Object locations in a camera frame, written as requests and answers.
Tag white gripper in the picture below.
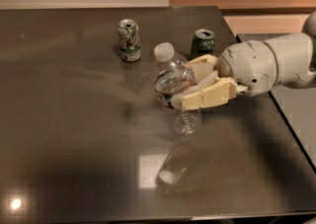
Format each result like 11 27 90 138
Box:
171 40 277 111

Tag clear plastic water bottle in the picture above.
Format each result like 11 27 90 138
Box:
153 42 201 134

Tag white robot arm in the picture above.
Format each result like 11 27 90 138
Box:
171 15 315 111

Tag dark green soda can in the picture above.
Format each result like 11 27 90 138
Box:
190 29 215 59

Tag white green soda can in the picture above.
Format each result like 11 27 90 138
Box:
118 19 141 62

